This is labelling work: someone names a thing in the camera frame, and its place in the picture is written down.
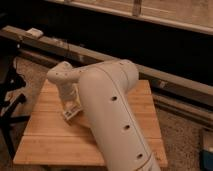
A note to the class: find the white plastic bottle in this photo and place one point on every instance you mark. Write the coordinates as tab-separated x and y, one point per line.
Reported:
71	111

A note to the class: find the small white block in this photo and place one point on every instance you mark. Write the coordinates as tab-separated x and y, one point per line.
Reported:
34	32

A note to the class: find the black tripod stand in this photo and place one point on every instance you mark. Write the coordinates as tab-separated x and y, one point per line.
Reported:
10	80

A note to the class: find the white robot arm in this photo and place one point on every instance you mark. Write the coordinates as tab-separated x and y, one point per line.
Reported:
99	90

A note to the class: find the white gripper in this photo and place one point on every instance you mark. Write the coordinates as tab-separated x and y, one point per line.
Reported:
68	95

